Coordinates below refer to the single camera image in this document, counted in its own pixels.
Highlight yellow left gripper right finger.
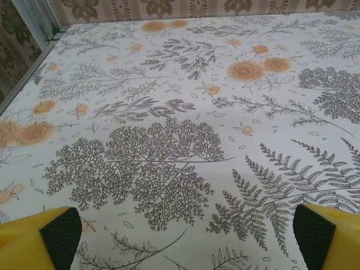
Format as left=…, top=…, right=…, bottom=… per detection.
left=294, top=204, right=360, bottom=270

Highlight aluminium frame post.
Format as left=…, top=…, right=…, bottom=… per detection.
left=12, top=0, right=68, bottom=46

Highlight aluminium side rail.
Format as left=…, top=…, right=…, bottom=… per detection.
left=0, top=26, right=61, bottom=113

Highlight floral printed table cover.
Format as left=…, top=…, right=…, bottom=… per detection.
left=0, top=11, right=360, bottom=270

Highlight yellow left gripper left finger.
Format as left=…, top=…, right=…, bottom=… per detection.
left=0, top=206, right=82, bottom=270

